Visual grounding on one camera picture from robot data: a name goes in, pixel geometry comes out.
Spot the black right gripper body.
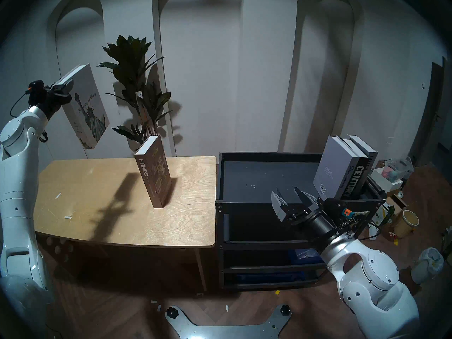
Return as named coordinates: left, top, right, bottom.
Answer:
left=284, top=207, right=335, bottom=239

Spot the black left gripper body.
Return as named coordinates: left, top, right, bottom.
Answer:
left=36, top=87, right=73, bottom=119

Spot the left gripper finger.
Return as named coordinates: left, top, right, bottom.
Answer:
left=52, top=78, right=75, bottom=97

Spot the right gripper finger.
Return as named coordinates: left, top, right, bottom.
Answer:
left=293, top=187, right=321, bottom=210
left=270, top=191, right=291, bottom=223

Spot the white Statue of Liberty book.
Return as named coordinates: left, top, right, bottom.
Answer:
left=56, top=63, right=110, bottom=150

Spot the grey Discontent book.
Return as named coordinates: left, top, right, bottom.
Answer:
left=313, top=135, right=360, bottom=201

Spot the black CENTURY book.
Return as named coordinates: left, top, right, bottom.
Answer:
left=341, top=139, right=370, bottom=200

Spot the grey iaura book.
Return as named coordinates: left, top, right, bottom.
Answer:
left=348, top=135, right=379, bottom=173

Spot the black three-tier shelf cart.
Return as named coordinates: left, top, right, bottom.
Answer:
left=215, top=151, right=387, bottom=289

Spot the dark green leafy plant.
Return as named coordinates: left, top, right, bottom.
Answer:
left=98, top=35, right=172, bottom=146

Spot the flat blue bin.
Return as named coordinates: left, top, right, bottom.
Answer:
left=236, top=270, right=308, bottom=284

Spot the white box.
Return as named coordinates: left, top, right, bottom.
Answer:
left=371, top=168, right=403, bottom=194

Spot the brown cardboard box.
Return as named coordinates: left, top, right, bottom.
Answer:
left=385, top=191, right=417, bottom=219

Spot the yellow bucket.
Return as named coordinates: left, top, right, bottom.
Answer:
left=393, top=210, right=420, bottom=239

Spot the clear plastic storage box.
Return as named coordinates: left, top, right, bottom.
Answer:
left=383, top=157, right=414, bottom=183

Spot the light wooden table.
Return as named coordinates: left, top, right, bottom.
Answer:
left=34, top=156, right=217, bottom=292

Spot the white bin with bag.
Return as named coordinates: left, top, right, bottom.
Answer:
left=411, top=247, right=445, bottom=285

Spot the brown HOMES book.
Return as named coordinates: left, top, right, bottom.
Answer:
left=134, top=135, right=173, bottom=209

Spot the dark door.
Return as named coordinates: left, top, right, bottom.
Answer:
left=410, top=58, right=452, bottom=166

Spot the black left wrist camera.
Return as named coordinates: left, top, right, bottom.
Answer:
left=28, top=79, right=47, bottom=99

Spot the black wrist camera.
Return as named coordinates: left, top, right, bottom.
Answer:
left=28, top=79, right=47, bottom=99
left=323, top=197, right=354, bottom=219

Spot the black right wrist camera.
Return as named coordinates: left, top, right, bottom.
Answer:
left=323, top=197, right=354, bottom=219

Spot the black left camera cable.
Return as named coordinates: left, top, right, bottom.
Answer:
left=10, top=90, right=31, bottom=118

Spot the black camera cable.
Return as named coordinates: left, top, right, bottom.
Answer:
left=10, top=90, right=31, bottom=118
left=333, top=214, right=382, bottom=242

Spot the black right camera cable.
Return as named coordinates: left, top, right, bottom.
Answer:
left=333, top=214, right=382, bottom=242

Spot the grey metal robot base plate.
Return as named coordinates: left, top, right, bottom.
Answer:
left=165, top=305, right=293, bottom=339

